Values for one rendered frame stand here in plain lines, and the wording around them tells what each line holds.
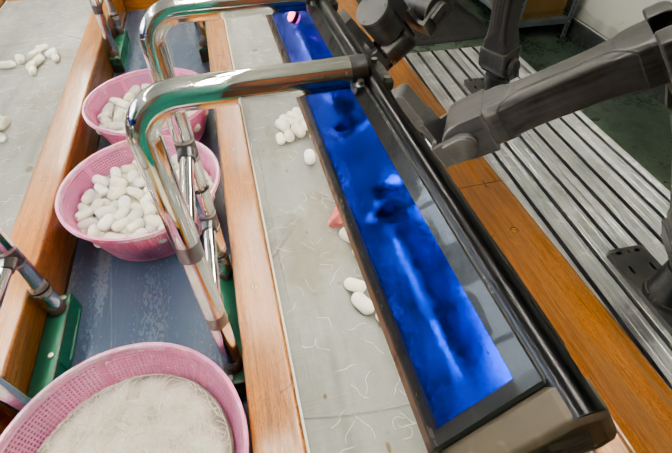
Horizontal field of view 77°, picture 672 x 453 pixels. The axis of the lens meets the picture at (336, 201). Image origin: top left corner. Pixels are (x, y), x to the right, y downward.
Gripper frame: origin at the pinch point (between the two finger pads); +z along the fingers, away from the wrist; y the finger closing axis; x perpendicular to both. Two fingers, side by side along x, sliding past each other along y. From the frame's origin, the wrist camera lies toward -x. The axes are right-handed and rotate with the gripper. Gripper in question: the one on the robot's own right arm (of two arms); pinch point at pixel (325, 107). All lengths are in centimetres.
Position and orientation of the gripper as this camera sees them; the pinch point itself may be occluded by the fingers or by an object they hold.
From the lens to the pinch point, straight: 82.2
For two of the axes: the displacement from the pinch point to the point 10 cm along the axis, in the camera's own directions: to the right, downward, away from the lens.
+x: 6.3, 4.2, 6.6
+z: -7.4, 6.0, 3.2
